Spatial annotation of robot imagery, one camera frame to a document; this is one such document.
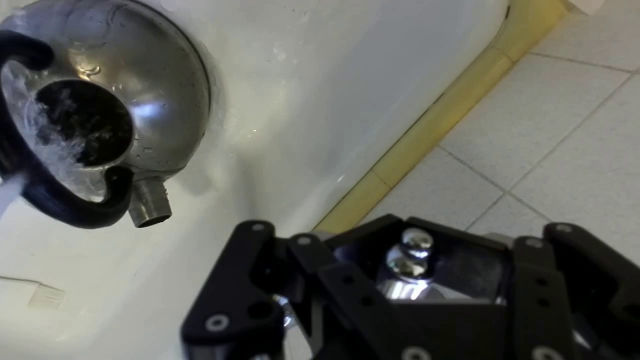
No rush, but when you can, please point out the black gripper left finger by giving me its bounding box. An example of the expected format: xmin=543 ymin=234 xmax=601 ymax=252
xmin=180 ymin=219 xmax=402 ymax=360

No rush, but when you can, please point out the chrome wall tap faucet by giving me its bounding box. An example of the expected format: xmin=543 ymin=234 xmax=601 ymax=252
xmin=332 ymin=226 xmax=516 ymax=309

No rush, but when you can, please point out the steel kettle with black handle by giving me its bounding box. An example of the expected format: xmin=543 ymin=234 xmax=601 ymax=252
xmin=0 ymin=0 xmax=215 ymax=233

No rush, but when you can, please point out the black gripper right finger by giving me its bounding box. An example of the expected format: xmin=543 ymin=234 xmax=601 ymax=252
xmin=511 ymin=220 xmax=640 ymax=360

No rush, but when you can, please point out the white ceramic sink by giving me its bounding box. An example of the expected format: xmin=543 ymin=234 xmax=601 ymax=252
xmin=0 ymin=0 xmax=512 ymax=360

